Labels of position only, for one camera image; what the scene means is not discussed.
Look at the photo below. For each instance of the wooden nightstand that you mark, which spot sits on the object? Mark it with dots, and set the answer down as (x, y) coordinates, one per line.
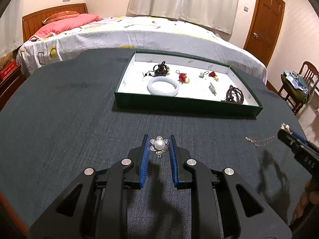
(11, 87)

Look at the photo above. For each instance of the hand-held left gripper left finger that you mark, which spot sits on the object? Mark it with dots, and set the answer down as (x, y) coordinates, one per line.
(144, 165)

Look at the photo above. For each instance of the pink pillow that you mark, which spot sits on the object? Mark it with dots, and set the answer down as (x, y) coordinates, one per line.
(72, 23)

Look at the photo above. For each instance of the wooden chair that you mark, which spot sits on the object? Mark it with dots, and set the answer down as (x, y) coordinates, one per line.
(310, 69)

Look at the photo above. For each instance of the pearl flower brooch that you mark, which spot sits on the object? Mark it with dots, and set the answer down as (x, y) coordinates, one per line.
(159, 145)

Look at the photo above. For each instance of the wooden headboard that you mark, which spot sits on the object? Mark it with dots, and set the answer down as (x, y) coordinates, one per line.
(32, 25)

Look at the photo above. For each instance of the green jewelry box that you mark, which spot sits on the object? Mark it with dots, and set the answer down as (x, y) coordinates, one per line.
(187, 105)

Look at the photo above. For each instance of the white curtain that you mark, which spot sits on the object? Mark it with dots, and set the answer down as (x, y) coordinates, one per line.
(184, 2)

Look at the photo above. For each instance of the bed with white sheet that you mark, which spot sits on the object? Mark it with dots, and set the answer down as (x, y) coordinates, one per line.
(149, 34)

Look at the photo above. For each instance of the red knot gold charm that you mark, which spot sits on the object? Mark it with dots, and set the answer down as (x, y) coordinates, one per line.
(212, 74)

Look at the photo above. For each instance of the person's right hand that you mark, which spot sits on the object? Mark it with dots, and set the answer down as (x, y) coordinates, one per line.
(307, 199)

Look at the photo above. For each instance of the orange pillow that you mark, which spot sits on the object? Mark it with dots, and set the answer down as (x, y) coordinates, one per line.
(59, 17)

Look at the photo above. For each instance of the white jade bangle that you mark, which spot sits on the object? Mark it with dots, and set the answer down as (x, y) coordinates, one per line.
(150, 88)

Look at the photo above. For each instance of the red box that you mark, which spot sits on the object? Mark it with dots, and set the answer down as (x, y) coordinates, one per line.
(8, 72)

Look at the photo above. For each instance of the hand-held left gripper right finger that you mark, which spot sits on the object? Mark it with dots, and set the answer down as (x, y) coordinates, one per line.
(174, 165)

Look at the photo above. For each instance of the wooden door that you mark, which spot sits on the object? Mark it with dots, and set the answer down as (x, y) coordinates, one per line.
(265, 25)

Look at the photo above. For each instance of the silver leaf brooch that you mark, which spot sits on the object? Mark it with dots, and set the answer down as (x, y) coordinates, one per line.
(212, 88)

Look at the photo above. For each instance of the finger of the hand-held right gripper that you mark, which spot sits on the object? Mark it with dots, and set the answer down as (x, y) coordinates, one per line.
(302, 142)
(287, 140)

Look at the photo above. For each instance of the pile of clothes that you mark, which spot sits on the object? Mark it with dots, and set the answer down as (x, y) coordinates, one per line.
(295, 87)

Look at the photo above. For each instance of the dark grey table cloth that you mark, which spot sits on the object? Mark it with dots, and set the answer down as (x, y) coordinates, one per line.
(62, 142)

